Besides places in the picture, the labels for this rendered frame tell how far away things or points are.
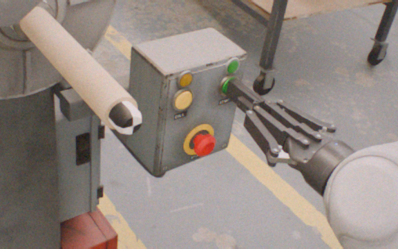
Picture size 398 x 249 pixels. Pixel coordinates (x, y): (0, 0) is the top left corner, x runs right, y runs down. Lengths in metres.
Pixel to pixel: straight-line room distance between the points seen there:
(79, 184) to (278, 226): 1.18
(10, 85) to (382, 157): 0.42
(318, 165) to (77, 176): 0.54
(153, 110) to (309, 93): 2.20
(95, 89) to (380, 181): 0.25
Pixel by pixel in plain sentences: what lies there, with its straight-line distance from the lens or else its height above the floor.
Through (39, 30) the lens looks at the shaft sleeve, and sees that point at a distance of 0.54.
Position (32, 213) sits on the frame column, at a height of 0.76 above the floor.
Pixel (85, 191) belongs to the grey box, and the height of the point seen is 0.73.
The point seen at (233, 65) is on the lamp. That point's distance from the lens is 0.81.
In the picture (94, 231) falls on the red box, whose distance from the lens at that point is 1.19.
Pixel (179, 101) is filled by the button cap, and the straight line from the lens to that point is 0.78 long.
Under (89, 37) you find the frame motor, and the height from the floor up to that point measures 1.19.
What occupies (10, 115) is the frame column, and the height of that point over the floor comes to 0.99.
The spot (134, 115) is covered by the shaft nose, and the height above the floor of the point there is 1.26.
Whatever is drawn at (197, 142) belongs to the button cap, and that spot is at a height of 0.99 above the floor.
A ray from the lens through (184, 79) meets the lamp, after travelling 0.76.
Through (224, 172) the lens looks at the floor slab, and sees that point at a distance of 2.29.
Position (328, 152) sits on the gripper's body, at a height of 1.10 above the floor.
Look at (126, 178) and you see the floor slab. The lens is 2.21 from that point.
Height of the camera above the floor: 1.52
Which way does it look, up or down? 37 degrees down
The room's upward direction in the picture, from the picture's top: 9 degrees clockwise
